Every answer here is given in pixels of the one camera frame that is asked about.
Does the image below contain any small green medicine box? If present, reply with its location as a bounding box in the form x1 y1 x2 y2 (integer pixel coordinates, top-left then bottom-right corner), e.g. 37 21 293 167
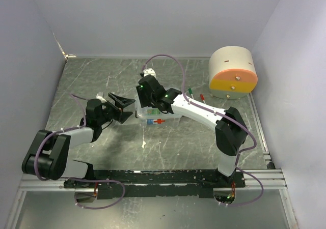
147 109 159 115

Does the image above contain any clear plastic medicine box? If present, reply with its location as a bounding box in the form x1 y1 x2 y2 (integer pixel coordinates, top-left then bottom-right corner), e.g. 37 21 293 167
134 98 182 127

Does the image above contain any blue white medicine bottle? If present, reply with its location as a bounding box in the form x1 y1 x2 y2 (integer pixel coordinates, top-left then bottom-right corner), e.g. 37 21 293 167
146 119 153 125

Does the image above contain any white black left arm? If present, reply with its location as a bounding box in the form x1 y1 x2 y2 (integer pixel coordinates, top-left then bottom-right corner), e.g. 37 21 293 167
21 93 135 180

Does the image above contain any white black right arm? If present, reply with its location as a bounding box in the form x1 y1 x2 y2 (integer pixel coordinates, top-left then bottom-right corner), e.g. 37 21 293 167
134 68 247 177

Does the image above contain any green capped marker pen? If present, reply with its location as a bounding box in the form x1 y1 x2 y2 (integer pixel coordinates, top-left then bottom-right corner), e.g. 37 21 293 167
188 88 194 99

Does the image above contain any cream round drawer cabinet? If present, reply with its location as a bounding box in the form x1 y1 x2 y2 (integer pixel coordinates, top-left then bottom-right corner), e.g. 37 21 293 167
208 46 258 99

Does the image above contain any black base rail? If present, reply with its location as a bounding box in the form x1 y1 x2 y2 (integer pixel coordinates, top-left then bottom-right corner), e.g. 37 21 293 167
64 169 245 199

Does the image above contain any aluminium frame rail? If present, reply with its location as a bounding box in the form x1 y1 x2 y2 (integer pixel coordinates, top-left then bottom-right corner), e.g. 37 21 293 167
18 169 287 192

